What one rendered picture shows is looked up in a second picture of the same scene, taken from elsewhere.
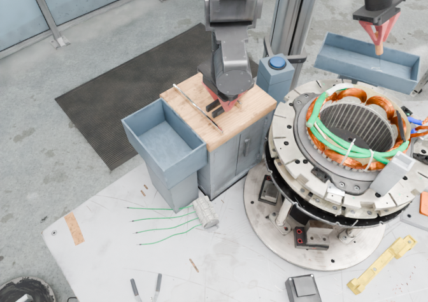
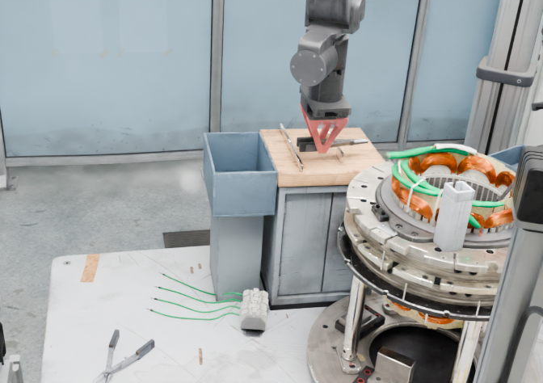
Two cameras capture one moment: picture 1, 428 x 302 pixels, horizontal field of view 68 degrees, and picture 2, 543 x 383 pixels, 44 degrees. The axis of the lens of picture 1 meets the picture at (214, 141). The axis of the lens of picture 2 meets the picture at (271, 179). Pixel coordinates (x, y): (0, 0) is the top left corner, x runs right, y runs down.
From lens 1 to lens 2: 0.69 m
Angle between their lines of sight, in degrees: 34
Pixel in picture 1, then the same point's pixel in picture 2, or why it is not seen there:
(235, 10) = (330, 5)
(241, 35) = (331, 31)
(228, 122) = (318, 166)
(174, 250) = (187, 333)
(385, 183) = (443, 224)
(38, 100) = (141, 227)
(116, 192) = (162, 258)
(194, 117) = (282, 153)
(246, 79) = (318, 65)
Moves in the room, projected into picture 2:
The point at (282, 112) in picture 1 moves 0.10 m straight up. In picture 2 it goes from (383, 167) to (392, 110)
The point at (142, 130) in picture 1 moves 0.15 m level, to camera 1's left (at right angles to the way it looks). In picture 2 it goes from (224, 166) to (160, 147)
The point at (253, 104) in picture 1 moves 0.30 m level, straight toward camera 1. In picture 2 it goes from (360, 164) to (247, 229)
